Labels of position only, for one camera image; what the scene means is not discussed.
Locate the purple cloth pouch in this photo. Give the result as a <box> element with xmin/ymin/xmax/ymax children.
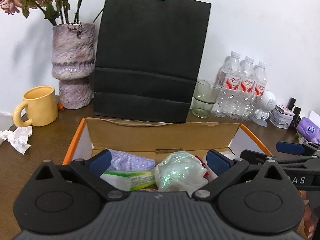
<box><xmin>106</xmin><ymin>150</ymin><xmax>156</xmax><ymax>171</ymax></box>

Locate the green tissue pack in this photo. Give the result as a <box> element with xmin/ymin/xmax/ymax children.
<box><xmin>100</xmin><ymin>170</ymin><xmax>156</xmax><ymax>191</ymax></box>

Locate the iridescent plastic ball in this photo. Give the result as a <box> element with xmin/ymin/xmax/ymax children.
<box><xmin>154</xmin><ymin>151</ymin><xmax>208</xmax><ymax>196</ymax></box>

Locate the person right hand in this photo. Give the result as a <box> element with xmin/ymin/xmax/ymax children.
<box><xmin>301</xmin><ymin>191</ymin><xmax>316</xmax><ymax>239</ymax></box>

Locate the purple wipes pack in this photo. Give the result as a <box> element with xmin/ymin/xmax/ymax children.
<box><xmin>296</xmin><ymin>117</ymin><xmax>320</xmax><ymax>144</ymax></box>

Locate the black small box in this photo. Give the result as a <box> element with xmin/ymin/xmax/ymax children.
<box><xmin>287</xmin><ymin>98</ymin><xmax>302</xmax><ymax>131</ymax></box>

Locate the small tin box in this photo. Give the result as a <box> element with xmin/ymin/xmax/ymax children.
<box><xmin>269</xmin><ymin>105</ymin><xmax>295</xmax><ymax>129</ymax></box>

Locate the white paper bag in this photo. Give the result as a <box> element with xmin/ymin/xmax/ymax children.
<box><xmin>308</xmin><ymin>110</ymin><xmax>320</xmax><ymax>124</ymax></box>

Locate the white astronaut speaker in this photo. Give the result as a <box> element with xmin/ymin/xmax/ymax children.
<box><xmin>252</xmin><ymin>90</ymin><xmax>276</xmax><ymax>127</ymax></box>

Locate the red cardboard pumpkin box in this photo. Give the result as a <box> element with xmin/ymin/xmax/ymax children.
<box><xmin>63</xmin><ymin>118</ymin><xmax>271</xmax><ymax>165</ymax></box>

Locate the glass cup with spoon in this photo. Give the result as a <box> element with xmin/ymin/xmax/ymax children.
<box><xmin>191</xmin><ymin>79</ymin><xmax>221</xmax><ymax>119</ymax></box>

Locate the yellow mug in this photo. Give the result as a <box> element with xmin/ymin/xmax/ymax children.
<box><xmin>12</xmin><ymin>86</ymin><xmax>59</xmax><ymax>127</ymax></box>

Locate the right water bottle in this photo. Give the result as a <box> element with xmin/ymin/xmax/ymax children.
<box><xmin>242</xmin><ymin>61</ymin><xmax>267</xmax><ymax>121</ymax></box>

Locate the water bottle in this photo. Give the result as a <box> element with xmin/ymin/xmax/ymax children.
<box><xmin>212</xmin><ymin>51</ymin><xmax>241</xmax><ymax>118</ymax></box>
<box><xmin>242</xmin><ymin>61</ymin><xmax>267</xmax><ymax>121</ymax></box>
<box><xmin>228</xmin><ymin>56</ymin><xmax>255</xmax><ymax>120</ymax></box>

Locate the crumpled tissue near mug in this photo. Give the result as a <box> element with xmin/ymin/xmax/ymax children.
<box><xmin>0</xmin><ymin>126</ymin><xmax>33</xmax><ymax>155</ymax></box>

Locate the middle water bottle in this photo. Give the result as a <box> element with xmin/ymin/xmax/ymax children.
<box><xmin>228</xmin><ymin>56</ymin><xmax>255</xmax><ymax>120</ymax></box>

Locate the left water bottle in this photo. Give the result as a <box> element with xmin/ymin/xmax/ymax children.
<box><xmin>212</xmin><ymin>51</ymin><xmax>241</xmax><ymax>118</ymax></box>

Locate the purple ceramic vase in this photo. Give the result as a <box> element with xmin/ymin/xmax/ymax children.
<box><xmin>52</xmin><ymin>23</ymin><xmax>95</xmax><ymax>109</ymax></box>

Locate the black paper bag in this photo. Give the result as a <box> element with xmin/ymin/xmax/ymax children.
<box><xmin>94</xmin><ymin>0</ymin><xmax>211</xmax><ymax>122</ymax></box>

